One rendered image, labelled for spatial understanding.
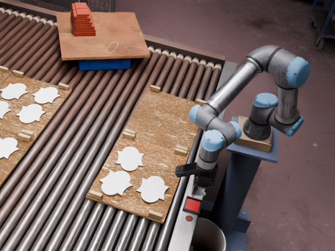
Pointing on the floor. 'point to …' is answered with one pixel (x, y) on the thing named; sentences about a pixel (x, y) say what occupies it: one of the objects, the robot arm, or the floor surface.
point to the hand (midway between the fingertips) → (191, 193)
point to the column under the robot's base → (237, 191)
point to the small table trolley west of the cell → (322, 24)
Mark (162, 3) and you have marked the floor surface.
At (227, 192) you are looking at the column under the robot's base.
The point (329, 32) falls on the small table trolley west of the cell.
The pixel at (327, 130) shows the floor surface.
